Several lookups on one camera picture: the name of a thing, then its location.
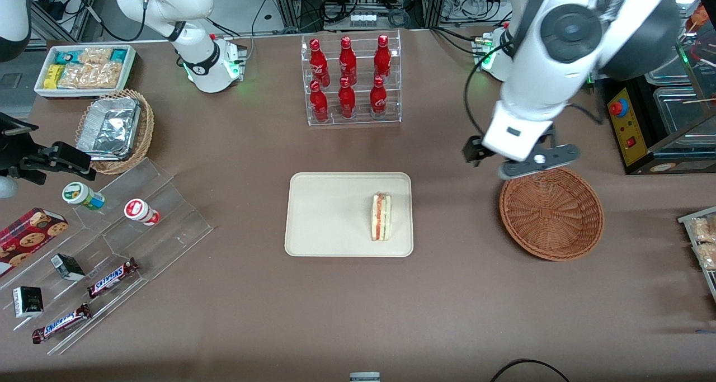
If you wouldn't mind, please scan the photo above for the triangular sandwich with red filling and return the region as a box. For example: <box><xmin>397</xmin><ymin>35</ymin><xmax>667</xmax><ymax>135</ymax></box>
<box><xmin>371</xmin><ymin>191</ymin><xmax>393</xmax><ymax>242</ymax></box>

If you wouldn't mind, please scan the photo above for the round brown wicker basket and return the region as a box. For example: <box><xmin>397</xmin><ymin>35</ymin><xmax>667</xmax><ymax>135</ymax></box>
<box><xmin>499</xmin><ymin>167</ymin><xmax>605</xmax><ymax>261</ymax></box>

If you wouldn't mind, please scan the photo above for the light wicker basket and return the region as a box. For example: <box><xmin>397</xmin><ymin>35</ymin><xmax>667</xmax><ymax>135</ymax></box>
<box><xmin>76</xmin><ymin>88</ymin><xmax>155</xmax><ymax>176</ymax></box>

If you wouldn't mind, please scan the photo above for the cream rectangular serving tray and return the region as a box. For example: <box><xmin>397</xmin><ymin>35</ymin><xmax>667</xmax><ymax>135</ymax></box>
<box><xmin>284</xmin><ymin>172</ymin><xmax>414</xmax><ymax>258</ymax></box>

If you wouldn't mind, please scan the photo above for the grey metal tray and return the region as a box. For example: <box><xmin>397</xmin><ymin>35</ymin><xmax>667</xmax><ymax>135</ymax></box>
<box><xmin>678</xmin><ymin>206</ymin><xmax>716</xmax><ymax>302</ymax></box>

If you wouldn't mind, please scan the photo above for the green lid white cup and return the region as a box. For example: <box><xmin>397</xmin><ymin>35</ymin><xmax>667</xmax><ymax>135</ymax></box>
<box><xmin>62</xmin><ymin>182</ymin><xmax>106</xmax><ymax>211</ymax></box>

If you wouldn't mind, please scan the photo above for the silver foil container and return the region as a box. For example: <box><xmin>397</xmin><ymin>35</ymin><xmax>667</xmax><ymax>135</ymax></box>
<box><xmin>77</xmin><ymin>96</ymin><xmax>142</xmax><ymax>162</ymax></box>

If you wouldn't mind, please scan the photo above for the red plaid cookie box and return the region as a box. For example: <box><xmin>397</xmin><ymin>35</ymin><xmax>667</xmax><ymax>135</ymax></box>
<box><xmin>0</xmin><ymin>207</ymin><xmax>69</xmax><ymax>277</ymax></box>

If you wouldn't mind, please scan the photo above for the white snack bin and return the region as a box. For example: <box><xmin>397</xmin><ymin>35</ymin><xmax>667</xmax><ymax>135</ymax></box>
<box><xmin>34</xmin><ymin>44</ymin><xmax>138</xmax><ymax>100</ymax></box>

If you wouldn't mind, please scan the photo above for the black machine with yellow panel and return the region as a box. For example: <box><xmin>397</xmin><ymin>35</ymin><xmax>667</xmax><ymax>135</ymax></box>
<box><xmin>587</xmin><ymin>0</ymin><xmax>716</xmax><ymax>176</ymax></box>

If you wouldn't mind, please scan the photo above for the clear rice cracker bag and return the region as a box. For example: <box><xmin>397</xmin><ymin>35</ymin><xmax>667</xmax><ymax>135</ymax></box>
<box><xmin>58</xmin><ymin>62</ymin><xmax>123</xmax><ymax>89</ymax></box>
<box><xmin>78</xmin><ymin>48</ymin><xmax>114</xmax><ymax>66</ymax></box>

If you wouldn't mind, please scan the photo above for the red lid white cup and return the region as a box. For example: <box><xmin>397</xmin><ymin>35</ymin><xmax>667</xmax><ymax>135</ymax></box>
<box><xmin>124</xmin><ymin>199</ymin><xmax>161</xmax><ymax>227</ymax></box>

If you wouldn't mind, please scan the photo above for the small black box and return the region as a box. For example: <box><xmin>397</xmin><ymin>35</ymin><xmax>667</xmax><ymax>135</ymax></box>
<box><xmin>50</xmin><ymin>253</ymin><xmax>86</xmax><ymax>282</ymax></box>
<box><xmin>12</xmin><ymin>286</ymin><xmax>44</xmax><ymax>319</ymax></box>

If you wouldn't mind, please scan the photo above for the clear acrylic stepped display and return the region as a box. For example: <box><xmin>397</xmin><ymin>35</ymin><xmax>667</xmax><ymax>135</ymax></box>
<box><xmin>0</xmin><ymin>157</ymin><xmax>214</xmax><ymax>356</ymax></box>

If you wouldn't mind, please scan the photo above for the brown snickers bar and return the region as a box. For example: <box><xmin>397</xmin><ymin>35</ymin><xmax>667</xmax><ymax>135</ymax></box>
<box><xmin>32</xmin><ymin>303</ymin><xmax>92</xmax><ymax>345</ymax></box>
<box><xmin>87</xmin><ymin>257</ymin><xmax>139</xmax><ymax>299</ymax></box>

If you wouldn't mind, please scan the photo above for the steel pan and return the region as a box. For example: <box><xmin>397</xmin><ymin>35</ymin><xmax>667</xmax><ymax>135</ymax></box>
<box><xmin>652</xmin><ymin>86</ymin><xmax>716</xmax><ymax>136</ymax></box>

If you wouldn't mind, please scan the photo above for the red cola bottle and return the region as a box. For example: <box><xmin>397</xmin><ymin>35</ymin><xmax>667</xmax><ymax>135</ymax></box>
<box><xmin>374</xmin><ymin>34</ymin><xmax>392</xmax><ymax>81</ymax></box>
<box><xmin>338</xmin><ymin>77</ymin><xmax>356</xmax><ymax>120</ymax></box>
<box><xmin>309</xmin><ymin>80</ymin><xmax>329</xmax><ymax>122</ymax></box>
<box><xmin>309</xmin><ymin>39</ymin><xmax>331</xmax><ymax>85</ymax></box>
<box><xmin>339</xmin><ymin>36</ymin><xmax>357</xmax><ymax>83</ymax></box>
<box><xmin>370</xmin><ymin>76</ymin><xmax>388</xmax><ymax>119</ymax></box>

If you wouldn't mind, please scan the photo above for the clear acrylic bottle rack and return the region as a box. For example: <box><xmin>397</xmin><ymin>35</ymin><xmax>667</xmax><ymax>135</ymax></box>
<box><xmin>301</xmin><ymin>30</ymin><xmax>402</xmax><ymax>127</ymax></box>

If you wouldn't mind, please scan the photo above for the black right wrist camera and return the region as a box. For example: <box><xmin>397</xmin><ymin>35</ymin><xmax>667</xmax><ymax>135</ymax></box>
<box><xmin>0</xmin><ymin>112</ymin><xmax>40</xmax><ymax>169</ymax></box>

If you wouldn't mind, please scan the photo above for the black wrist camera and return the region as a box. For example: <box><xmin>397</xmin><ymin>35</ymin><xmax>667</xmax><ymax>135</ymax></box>
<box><xmin>0</xmin><ymin>112</ymin><xmax>40</xmax><ymax>169</ymax></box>
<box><xmin>462</xmin><ymin>136</ymin><xmax>496</xmax><ymax>167</ymax></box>

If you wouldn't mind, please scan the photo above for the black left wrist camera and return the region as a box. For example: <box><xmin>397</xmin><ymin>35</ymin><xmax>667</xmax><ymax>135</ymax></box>
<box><xmin>462</xmin><ymin>136</ymin><xmax>496</xmax><ymax>167</ymax></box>

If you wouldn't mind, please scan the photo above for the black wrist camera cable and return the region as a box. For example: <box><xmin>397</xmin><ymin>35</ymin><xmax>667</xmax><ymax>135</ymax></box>
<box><xmin>463</xmin><ymin>41</ymin><xmax>516</xmax><ymax>145</ymax></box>

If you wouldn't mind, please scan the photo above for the black cable loop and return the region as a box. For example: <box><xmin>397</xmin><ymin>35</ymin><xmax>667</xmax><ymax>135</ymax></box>
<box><xmin>490</xmin><ymin>359</ymin><xmax>571</xmax><ymax>382</ymax></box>

